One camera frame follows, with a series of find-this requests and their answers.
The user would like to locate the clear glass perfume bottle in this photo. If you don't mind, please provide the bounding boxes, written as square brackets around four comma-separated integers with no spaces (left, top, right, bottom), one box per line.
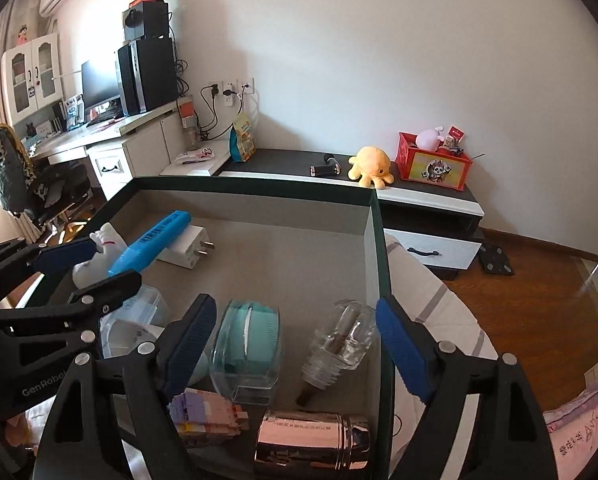
[296,299,377,408]

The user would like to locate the white desk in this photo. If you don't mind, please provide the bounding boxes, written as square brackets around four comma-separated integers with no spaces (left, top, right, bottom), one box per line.
[31,101,186,200]

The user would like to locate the pink bedding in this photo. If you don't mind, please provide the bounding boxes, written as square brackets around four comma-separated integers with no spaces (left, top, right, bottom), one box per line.
[543,382,598,479]

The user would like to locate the clear tissue pack box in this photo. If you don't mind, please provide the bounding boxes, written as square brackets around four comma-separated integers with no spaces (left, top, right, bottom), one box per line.
[100,285,172,333]

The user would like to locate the black white tv cabinet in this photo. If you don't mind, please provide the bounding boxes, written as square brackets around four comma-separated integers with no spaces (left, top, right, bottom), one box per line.
[159,138,487,281]

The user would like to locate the pink plush toy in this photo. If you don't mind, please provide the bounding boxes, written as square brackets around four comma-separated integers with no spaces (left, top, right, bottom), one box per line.
[415,127,444,153]

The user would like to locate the wall power sockets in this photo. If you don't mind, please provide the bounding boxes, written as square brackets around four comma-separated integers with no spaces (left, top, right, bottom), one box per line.
[209,78,256,107]

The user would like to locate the white rabbit figurine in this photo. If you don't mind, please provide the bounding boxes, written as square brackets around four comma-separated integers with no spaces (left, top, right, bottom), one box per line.
[72,222,128,289]

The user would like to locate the orange octopus plush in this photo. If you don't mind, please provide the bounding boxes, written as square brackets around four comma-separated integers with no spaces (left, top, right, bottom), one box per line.
[348,146,395,190]

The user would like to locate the black computer monitor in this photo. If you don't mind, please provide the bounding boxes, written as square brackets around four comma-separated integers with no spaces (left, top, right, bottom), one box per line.
[81,55,122,121]

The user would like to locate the blue highlighter marker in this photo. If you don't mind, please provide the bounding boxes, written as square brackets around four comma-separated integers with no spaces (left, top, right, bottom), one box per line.
[107,210,192,278]

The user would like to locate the black floor scale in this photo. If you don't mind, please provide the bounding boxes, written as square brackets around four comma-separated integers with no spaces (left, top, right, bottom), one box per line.
[478,243,515,276]

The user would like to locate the orange cap bottle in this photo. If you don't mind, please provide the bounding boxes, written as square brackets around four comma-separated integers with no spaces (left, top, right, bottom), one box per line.
[177,96,199,150]

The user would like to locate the red storage box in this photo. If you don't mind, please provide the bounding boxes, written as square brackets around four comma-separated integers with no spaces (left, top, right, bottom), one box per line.
[395,132,472,191]

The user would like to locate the black computer tower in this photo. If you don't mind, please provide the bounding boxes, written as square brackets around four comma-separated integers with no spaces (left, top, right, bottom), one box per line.
[116,37,179,116]

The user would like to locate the black office chair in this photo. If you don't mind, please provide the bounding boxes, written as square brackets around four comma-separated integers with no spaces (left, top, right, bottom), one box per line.
[0,124,91,243]

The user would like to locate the rose gold metal cylinder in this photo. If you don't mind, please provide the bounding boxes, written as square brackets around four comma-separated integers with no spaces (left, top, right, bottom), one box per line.
[253,410,372,479]

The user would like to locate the snack bag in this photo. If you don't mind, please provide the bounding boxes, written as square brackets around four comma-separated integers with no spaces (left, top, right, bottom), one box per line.
[229,112,256,162]

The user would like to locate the pink and green box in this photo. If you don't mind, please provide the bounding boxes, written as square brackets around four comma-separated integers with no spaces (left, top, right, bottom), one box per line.
[86,177,390,479]

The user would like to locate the white glass door cabinet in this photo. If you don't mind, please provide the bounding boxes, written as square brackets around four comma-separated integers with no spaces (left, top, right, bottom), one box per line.
[1,34,64,125]

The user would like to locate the black speaker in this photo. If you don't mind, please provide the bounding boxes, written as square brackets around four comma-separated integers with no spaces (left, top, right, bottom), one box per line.
[122,1,169,42]

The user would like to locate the teal brush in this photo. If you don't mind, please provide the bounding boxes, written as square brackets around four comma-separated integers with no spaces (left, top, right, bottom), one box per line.
[209,300,283,406]

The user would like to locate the striped white quilt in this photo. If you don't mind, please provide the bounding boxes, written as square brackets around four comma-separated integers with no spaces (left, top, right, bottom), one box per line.
[385,233,497,479]

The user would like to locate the doll on cabinet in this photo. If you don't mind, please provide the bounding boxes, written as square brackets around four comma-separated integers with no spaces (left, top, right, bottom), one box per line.
[16,25,28,46]

